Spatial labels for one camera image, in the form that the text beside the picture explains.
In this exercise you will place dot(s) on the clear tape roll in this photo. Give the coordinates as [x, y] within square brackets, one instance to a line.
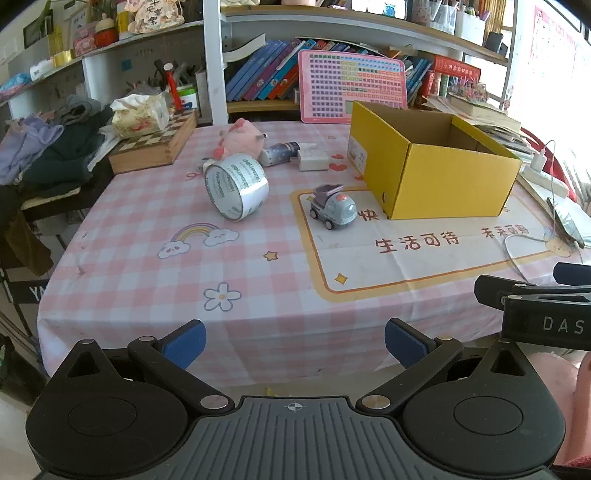
[244, 175]

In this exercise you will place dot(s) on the white plug adapter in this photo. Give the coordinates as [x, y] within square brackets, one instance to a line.
[539, 161]

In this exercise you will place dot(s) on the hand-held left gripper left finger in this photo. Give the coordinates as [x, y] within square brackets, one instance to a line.
[184, 346]

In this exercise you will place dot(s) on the red boxed book set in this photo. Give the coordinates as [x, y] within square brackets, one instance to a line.
[455, 69]

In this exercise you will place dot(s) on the floral tissue pack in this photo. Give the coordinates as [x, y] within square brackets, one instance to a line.
[138, 117]

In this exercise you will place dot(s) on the heart shaped sign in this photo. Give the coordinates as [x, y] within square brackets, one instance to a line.
[154, 16]

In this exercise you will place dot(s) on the yellow cardboard box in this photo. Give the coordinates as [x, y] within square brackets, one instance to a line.
[452, 184]

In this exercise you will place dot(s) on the pile of clothes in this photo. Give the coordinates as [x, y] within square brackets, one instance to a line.
[55, 147]

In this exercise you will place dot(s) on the black small box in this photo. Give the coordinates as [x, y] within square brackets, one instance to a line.
[496, 44]

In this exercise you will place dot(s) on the white green cup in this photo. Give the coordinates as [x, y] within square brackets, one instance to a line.
[188, 98]

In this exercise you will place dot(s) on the red round tin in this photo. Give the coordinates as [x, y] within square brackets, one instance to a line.
[106, 32]

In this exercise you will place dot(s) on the dark spray bottle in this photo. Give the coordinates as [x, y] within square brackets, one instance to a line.
[277, 152]

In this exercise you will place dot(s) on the pink plush toy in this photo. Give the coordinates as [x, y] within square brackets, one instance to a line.
[242, 136]

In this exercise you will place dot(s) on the stack of papers and books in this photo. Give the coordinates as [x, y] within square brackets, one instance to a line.
[480, 113]

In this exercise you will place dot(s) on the pink fabric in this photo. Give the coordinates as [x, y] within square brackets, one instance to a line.
[563, 397]

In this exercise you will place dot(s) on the wooden chess box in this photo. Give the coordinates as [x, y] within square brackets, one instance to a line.
[152, 147]

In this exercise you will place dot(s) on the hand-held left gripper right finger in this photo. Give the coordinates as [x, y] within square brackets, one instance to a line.
[406, 344]

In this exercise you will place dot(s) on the grey toy truck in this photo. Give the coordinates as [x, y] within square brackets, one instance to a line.
[332, 207]

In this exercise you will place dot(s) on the white pen container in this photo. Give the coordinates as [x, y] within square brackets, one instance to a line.
[470, 30]

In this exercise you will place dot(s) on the pink wall poster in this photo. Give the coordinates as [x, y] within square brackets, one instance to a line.
[551, 46]

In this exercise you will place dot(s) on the red pen with white cap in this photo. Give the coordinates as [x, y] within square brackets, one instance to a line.
[173, 87]

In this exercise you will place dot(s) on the pink learning board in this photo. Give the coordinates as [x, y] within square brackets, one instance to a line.
[351, 83]

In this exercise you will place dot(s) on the row of blue books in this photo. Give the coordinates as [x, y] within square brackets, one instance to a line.
[258, 69]

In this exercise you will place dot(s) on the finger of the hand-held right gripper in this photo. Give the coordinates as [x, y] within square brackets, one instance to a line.
[570, 272]
[494, 290]

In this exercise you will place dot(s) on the white bookshelf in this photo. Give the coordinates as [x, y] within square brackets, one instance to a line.
[212, 69]

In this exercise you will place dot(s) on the white charger plug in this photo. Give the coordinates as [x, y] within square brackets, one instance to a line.
[314, 161]

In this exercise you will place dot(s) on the white power strip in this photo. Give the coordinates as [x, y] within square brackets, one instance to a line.
[545, 182]

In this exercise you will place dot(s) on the silver foil bag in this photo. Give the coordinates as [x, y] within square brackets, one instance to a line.
[568, 221]

